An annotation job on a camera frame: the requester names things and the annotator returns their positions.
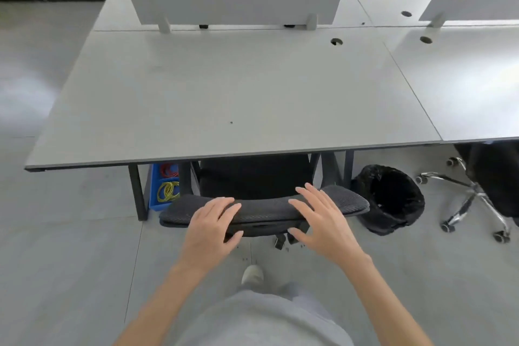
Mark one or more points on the person's left hand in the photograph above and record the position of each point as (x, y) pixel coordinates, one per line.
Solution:
(204, 236)

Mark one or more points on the person's right hand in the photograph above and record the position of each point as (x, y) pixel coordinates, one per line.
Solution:
(330, 228)

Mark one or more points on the person's right middle finger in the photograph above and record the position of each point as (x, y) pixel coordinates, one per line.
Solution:
(310, 197)

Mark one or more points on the person's left middle finger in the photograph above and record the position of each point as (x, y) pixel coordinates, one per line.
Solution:
(224, 204)

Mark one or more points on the person's left little finger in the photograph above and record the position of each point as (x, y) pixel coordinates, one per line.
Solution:
(201, 210)

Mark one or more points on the person's left thumb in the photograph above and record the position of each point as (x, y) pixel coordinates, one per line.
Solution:
(235, 239)

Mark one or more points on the person's right thumb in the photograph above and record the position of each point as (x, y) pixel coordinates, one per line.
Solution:
(299, 236)

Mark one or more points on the person's right little finger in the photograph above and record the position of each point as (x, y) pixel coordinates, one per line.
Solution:
(333, 204)

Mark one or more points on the black mesh office chair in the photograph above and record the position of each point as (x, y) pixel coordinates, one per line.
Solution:
(259, 179)

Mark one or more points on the person's right forearm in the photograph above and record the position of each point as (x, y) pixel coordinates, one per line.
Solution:
(385, 305)

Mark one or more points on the person's left forearm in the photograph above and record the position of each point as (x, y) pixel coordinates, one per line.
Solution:
(162, 309)

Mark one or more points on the white shoe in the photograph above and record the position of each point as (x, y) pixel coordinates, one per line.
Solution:
(252, 275)

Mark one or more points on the blue plastic bin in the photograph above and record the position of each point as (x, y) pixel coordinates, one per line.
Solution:
(155, 195)

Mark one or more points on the black trash bin with liner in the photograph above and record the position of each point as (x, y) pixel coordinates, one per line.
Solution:
(389, 199)

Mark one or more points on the grey trousers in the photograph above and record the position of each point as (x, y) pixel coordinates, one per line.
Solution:
(259, 321)

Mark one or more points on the black chair with chrome base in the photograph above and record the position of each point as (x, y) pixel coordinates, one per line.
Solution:
(492, 179)

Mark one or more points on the black desk frame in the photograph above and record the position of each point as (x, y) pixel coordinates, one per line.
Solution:
(138, 191)

